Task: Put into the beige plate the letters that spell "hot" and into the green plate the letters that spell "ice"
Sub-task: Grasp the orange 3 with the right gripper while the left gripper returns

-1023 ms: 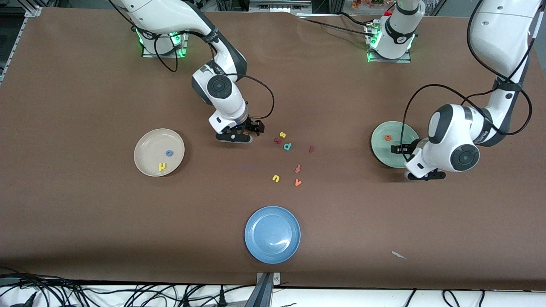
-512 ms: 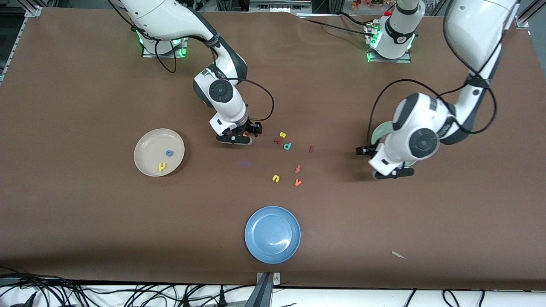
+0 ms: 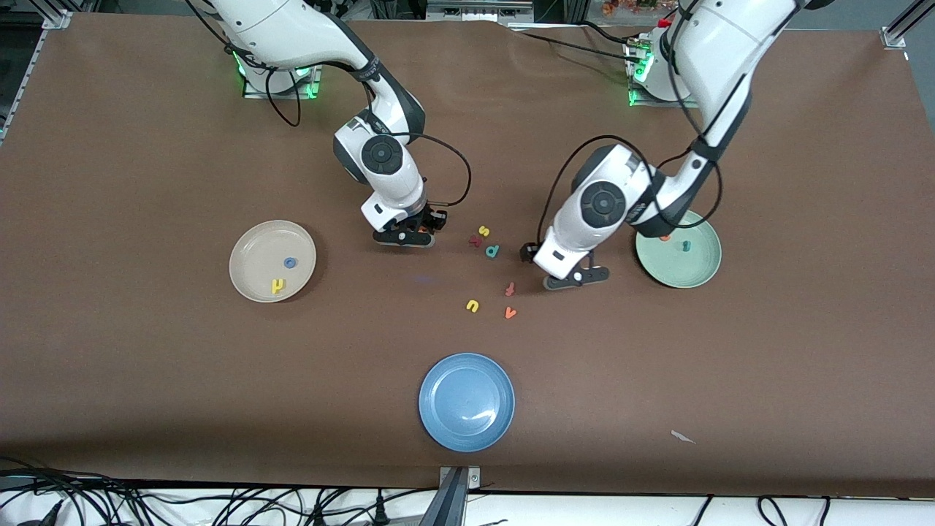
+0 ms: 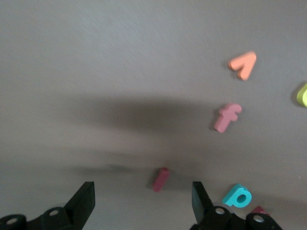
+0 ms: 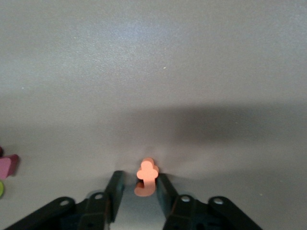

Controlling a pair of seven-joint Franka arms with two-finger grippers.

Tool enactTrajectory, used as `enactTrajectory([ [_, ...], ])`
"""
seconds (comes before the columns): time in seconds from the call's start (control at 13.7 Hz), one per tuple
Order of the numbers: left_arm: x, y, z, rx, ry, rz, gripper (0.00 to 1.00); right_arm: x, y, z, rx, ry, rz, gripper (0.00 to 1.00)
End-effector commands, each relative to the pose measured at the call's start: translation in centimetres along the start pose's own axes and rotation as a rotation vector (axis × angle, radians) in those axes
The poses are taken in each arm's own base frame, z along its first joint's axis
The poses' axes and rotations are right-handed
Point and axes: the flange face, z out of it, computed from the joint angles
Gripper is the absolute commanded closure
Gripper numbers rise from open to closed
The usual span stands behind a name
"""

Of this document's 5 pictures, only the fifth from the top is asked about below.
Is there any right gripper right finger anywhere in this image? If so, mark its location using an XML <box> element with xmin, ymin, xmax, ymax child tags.
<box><xmin>155</xmin><ymin>172</ymin><xmax>212</xmax><ymax>230</ymax></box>

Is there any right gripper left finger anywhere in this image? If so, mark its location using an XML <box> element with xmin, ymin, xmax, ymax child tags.
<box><xmin>80</xmin><ymin>170</ymin><xmax>126</xmax><ymax>230</ymax></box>

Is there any orange letter r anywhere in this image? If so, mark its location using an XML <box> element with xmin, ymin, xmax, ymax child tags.
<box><xmin>133</xmin><ymin>157</ymin><xmax>160</xmax><ymax>197</ymax></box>

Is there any maroon foam letter x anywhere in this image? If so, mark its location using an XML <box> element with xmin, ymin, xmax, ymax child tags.
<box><xmin>0</xmin><ymin>146</ymin><xmax>20</xmax><ymax>180</ymax></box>

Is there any table cover sheet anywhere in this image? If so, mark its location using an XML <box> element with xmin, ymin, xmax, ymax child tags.
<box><xmin>0</xmin><ymin>0</ymin><xmax>307</xmax><ymax>230</ymax></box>

